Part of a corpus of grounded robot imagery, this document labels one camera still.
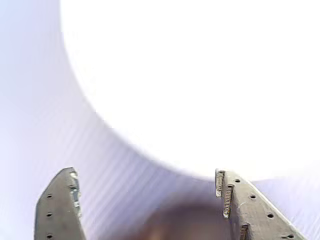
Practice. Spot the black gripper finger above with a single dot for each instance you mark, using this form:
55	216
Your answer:
58	207

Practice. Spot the black serrated gripper finger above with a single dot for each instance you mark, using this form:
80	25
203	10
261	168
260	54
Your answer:
252	215

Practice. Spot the blue woven cloth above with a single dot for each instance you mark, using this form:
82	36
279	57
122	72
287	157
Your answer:
30	105

